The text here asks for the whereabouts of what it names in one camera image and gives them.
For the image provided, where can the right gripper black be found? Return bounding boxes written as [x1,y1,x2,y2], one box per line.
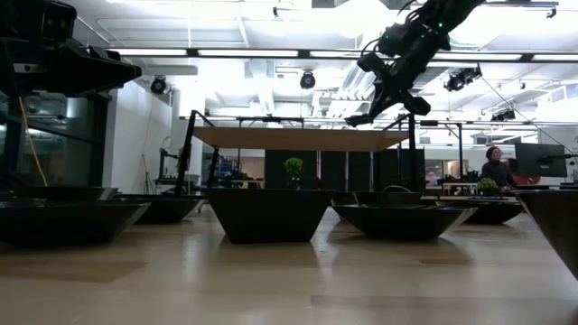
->
[355,50,437,120]

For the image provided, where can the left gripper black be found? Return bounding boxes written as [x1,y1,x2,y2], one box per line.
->
[0,38,143,98]

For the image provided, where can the black square flared bowl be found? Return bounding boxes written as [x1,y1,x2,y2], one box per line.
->
[513,189,578,282]
[0,186,119,203]
[206,188,336,246]
[331,190,424,208]

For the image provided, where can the black round faceted bowl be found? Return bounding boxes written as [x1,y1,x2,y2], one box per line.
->
[331,203,479,241]

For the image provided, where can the black wavy-rim bowl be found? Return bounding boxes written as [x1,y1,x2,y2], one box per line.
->
[113,193,207,226]

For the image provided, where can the small black rectangular dish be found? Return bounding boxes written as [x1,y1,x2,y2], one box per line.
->
[444,200,526,226]

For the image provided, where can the black metal shelf leg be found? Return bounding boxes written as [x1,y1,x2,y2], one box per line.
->
[173,109,219,196]
[387,112,420,194]

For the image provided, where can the dark room divider panels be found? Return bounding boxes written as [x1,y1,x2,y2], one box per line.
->
[264,148,425,191]

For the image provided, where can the dark glass partition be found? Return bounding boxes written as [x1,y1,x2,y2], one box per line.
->
[0,88,113,190]

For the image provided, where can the black ceiling spotlight cluster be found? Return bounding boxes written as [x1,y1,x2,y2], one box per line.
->
[443,64,483,93]
[490,108,517,123]

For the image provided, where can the raised wooden shelf board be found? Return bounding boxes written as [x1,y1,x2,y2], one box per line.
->
[191,125,411,153]

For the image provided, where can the small green potted plant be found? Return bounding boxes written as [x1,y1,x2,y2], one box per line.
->
[283,156,305,190]

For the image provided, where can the black background stand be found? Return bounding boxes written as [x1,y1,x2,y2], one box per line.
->
[156,135,181,194]

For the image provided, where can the white low table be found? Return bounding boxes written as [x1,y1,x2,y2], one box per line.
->
[441,181,480,197]

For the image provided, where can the person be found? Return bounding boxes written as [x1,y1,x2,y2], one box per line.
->
[480,145,517,189]

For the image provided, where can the low green potted plant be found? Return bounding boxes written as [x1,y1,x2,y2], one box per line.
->
[477,177,501,198]

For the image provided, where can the black rounded glossy bowl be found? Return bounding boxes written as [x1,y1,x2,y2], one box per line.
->
[0,200,151,247]

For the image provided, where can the dark computer monitor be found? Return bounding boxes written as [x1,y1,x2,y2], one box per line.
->
[514,143,569,179]

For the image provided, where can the black ceiling track light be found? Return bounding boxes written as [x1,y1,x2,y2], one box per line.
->
[485,0,560,20]

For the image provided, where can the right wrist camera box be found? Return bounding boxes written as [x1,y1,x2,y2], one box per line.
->
[378,23,410,58]

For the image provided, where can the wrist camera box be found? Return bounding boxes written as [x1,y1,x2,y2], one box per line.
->
[0,0,79,42]
[378,23,410,58]

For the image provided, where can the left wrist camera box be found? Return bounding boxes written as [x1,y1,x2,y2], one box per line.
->
[0,0,79,42]

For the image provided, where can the yellow hanging cable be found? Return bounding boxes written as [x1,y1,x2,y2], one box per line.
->
[17,96,49,188]

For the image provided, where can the overhead frame bar with lights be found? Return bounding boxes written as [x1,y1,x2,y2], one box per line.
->
[106,47,578,63]

